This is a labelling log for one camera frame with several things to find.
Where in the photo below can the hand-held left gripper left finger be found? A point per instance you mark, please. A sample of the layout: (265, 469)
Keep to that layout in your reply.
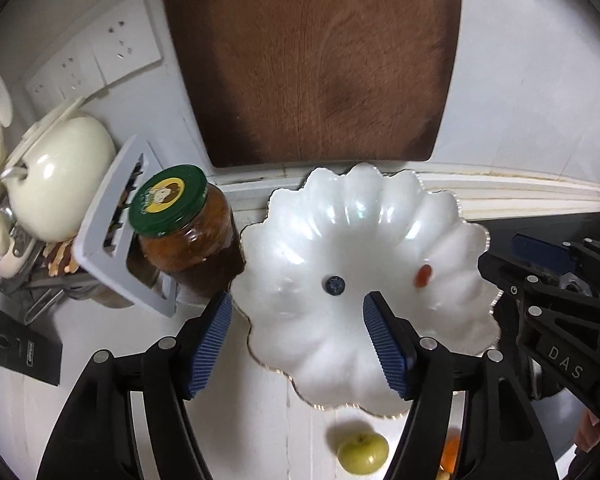
(207, 345)

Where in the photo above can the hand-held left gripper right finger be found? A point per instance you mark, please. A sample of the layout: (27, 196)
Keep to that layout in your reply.
(386, 345)

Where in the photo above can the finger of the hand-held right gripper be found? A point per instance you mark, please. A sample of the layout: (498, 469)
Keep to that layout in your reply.
(505, 275)
(537, 250)

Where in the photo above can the small green fruit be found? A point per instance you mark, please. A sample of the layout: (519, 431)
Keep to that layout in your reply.
(362, 453)

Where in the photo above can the small orange fruit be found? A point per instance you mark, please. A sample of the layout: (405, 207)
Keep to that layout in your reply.
(450, 452)

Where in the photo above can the white scalloped plate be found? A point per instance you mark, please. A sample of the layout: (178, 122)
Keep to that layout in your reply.
(330, 230)

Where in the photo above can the person's right hand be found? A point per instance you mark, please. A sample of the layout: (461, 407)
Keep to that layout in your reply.
(588, 430)

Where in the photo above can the small red fruit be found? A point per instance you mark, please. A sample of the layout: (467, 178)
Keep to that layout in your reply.
(423, 275)

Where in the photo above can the small blueberry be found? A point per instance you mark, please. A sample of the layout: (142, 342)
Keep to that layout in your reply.
(334, 285)

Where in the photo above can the glass jar with green lid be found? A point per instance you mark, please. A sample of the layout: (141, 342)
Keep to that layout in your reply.
(180, 220)

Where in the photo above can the steel dish rack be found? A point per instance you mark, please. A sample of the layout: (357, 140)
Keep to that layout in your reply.
(45, 290)

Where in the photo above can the black knife block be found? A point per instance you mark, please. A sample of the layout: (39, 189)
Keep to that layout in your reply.
(15, 340)

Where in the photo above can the cream ceramic kettle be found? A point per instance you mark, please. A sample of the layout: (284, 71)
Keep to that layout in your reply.
(65, 175)

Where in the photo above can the small cream pot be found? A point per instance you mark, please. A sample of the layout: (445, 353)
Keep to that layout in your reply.
(2, 245)

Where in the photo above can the brown wooden cutting board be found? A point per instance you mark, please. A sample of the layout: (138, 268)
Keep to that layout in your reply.
(320, 60)

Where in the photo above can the white rectangular frame stand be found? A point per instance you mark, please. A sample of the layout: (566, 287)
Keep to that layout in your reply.
(92, 245)

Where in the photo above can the white wall socket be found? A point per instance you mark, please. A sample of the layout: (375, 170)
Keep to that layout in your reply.
(42, 91)
(125, 35)
(75, 70)

